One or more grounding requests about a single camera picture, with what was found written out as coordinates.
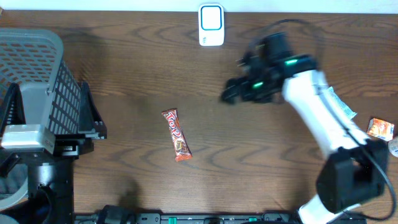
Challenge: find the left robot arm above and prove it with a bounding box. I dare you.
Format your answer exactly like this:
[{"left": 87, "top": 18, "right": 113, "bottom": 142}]
[{"left": 1, "top": 82, "right": 107, "bottom": 223}]

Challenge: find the orange snack packet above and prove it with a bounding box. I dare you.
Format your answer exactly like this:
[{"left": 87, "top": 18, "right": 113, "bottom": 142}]
[{"left": 366, "top": 118, "right": 394, "bottom": 141}]

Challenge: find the red Top chocolate bar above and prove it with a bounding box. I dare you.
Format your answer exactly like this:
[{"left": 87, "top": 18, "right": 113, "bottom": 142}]
[{"left": 162, "top": 109, "right": 192, "bottom": 162}]

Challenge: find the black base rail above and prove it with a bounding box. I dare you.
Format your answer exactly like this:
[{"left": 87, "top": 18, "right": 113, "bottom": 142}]
[{"left": 74, "top": 204, "right": 368, "bottom": 224}]

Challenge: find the white barcode scanner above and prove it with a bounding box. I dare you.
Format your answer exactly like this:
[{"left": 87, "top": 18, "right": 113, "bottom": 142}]
[{"left": 198, "top": 3, "right": 225, "bottom": 47}]

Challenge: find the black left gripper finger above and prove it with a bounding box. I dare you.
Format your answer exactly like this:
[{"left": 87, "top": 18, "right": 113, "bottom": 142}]
[
  {"left": 1, "top": 83, "right": 25, "bottom": 136},
  {"left": 78, "top": 82, "right": 106, "bottom": 134}
]

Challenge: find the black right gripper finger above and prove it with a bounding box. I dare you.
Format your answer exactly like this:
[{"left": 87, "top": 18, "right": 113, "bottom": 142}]
[
  {"left": 220, "top": 91, "right": 242, "bottom": 105},
  {"left": 224, "top": 77, "right": 246, "bottom": 93}
]

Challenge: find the green lid jar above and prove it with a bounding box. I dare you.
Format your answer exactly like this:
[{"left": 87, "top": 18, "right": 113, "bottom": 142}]
[{"left": 387, "top": 136, "right": 398, "bottom": 157}]

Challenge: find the mint green wipes pack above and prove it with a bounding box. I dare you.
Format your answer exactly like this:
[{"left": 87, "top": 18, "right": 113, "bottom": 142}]
[{"left": 328, "top": 86, "right": 357, "bottom": 119}]

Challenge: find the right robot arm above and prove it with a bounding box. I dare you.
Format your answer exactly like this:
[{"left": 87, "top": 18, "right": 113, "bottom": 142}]
[{"left": 221, "top": 32, "right": 396, "bottom": 223}]

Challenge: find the grey plastic basket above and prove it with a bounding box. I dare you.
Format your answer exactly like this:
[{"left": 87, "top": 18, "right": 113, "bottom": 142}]
[{"left": 1, "top": 29, "right": 80, "bottom": 210}]

